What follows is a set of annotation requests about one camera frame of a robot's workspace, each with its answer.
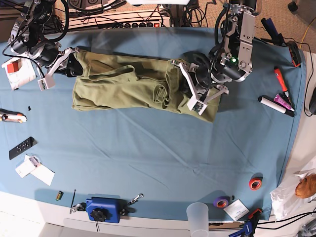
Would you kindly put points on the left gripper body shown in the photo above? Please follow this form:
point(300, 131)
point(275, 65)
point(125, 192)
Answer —
point(202, 92)

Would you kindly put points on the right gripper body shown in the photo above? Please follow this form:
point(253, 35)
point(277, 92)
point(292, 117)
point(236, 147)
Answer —
point(47, 81)

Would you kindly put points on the olive green t-shirt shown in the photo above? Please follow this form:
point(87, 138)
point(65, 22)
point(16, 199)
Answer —
point(120, 81)

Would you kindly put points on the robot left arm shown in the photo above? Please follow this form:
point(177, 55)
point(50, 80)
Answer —
point(230, 58)

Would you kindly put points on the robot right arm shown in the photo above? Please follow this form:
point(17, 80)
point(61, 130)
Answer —
point(32, 55)

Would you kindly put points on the orange white utility knife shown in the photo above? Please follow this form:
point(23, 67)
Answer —
point(11, 116)

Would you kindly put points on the black remote control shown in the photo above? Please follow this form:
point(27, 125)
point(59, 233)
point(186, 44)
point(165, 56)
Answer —
point(22, 147)

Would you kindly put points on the white black marker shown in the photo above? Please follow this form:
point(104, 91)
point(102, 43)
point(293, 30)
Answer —
point(272, 104)

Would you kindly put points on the pink tube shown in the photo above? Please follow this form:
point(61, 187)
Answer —
point(280, 100)

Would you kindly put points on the clear plastic packaged item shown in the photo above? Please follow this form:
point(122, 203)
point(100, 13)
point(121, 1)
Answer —
point(29, 164)

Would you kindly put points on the white power strip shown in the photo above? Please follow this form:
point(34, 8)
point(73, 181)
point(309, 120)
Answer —
point(131, 18)

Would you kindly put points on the white paper sheet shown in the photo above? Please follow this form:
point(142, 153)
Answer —
point(41, 172)

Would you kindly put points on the blue black clamp top right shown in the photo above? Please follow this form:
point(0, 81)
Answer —
point(276, 38)

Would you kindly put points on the orange black clamp right edge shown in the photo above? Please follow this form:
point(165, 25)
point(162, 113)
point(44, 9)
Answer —
point(295, 53)

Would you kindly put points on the blue table cloth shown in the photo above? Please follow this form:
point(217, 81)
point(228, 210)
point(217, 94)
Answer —
point(173, 160)

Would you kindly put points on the red tape roll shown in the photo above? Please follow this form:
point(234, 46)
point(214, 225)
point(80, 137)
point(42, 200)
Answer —
point(255, 183)

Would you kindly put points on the thin black rod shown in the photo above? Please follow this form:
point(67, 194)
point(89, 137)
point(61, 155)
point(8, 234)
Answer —
point(72, 202)

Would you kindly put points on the purple tape roll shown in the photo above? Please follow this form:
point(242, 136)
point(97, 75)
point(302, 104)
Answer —
point(221, 202)

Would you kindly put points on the small green yellow battery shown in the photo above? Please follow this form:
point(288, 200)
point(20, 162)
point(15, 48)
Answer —
point(59, 196)

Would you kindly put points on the silver carabiner clip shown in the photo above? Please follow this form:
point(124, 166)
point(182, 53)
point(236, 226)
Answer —
point(135, 199)

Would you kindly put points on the translucent plastic cup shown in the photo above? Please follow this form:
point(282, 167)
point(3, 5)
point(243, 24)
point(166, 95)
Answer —
point(197, 214)

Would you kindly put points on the white card booklet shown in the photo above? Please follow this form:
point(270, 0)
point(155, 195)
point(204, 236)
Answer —
point(236, 210)

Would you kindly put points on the blue clamp block black knob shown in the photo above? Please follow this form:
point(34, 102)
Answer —
point(104, 209)

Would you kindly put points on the white plastic bag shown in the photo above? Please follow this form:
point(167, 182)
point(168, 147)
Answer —
point(284, 200)

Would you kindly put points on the brown furry object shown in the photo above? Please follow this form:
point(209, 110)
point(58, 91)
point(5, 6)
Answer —
point(306, 187)

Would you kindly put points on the blue orange clamp bottom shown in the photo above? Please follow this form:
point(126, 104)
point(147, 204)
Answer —
point(248, 228)

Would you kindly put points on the red handled screwdriver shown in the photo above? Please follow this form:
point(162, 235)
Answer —
point(280, 78)

